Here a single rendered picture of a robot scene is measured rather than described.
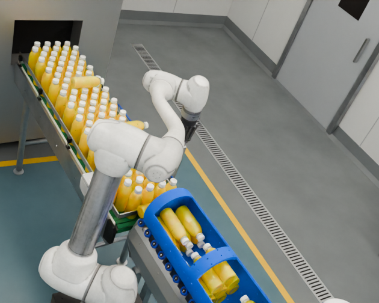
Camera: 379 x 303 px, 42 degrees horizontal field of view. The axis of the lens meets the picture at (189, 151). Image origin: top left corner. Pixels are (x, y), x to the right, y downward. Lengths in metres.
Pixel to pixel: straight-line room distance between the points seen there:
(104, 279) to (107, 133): 0.60
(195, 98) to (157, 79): 0.18
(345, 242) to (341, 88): 1.99
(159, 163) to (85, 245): 0.48
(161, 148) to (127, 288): 0.58
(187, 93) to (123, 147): 0.58
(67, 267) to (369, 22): 4.58
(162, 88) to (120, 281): 0.80
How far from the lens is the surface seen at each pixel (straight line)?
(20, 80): 3.75
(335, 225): 4.91
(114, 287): 1.94
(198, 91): 2.12
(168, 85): 2.12
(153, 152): 1.64
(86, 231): 1.87
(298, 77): 6.48
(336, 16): 6.11
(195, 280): 2.31
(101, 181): 1.75
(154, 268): 2.62
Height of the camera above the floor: 2.90
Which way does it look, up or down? 37 degrees down
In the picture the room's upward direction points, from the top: 22 degrees clockwise
